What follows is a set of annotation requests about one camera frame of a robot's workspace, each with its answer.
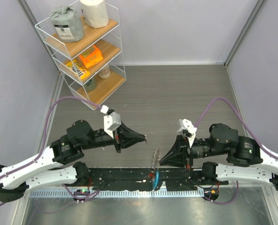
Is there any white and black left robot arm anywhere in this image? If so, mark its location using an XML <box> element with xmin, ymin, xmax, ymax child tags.
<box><xmin>0</xmin><ymin>120</ymin><xmax>146</xmax><ymax>203</ymax></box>

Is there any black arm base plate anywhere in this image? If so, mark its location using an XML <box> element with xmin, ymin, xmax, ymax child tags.
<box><xmin>62</xmin><ymin>166</ymin><xmax>229</xmax><ymax>192</ymax></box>

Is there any grey green cup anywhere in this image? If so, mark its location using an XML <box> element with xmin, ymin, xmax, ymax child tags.
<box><xmin>84</xmin><ymin>77</ymin><xmax>97</xmax><ymax>92</ymax></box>

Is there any grey wrapped paper roll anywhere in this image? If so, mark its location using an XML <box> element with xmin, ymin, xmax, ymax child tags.
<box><xmin>50</xmin><ymin>6</ymin><xmax>84</xmax><ymax>43</ymax></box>

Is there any yellow candy bag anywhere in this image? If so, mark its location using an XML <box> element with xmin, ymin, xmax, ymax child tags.
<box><xmin>66</xmin><ymin>59</ymin><xmax>90</xmax><ymax>80</ymax></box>

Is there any white paper towel roll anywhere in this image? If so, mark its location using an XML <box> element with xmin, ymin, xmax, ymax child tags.
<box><xmin>80</xmin><ymin>0</ymin><xmax>109</xmax><ymax>29</ymax></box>

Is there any white slotted cable duct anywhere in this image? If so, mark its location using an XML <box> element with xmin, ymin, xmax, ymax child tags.
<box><xmin>30</xmin><ymin>188</ymin><xmax>204</xmax><ymax>198</ymax></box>

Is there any metal key organizer blue handle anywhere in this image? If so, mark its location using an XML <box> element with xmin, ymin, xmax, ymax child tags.
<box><xmin>149</xmin><ymin>148</ymin><xmax>162</xmax><ymax>192</ymax></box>

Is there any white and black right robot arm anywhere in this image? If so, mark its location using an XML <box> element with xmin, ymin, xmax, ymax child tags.
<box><xmin>160</xmin><ymin>119</ymin><xmax>278</xmax><ymax>191</ymax></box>

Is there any white wire wooden shelf rack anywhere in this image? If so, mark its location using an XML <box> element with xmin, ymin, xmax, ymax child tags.
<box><xmin>35</xmin><ymin>0</ymin><xmax>126</xmax><ymax>110</ymax></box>

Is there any white patterned cup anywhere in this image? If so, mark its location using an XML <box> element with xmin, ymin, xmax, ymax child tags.
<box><xmin>98</xmin><ymin>65</ymin><xmax>110</xmax><ymax>79</ymax></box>

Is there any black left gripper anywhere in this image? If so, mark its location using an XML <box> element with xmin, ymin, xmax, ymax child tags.
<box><xmin>80</xmin><ymin>120</ymin><xmax>146</xmax><ymax>153</ymax></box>

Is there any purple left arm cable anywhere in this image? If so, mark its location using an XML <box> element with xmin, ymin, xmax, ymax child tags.
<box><xmin>0</xmin><ymin>96</ymin><xmax>107</xmax><ymax>209</ymax></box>

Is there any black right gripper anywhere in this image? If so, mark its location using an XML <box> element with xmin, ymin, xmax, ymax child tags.
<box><xmin>159</xmin><ymin>133</ymin><xmax>226</xmax><ymax>169</ymax></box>

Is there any orange snack box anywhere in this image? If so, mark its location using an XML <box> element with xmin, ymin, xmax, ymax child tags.
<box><xmin>78</xmin><ymin>45</ymin><xmax>103</xmax><ymax>68</ymax></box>

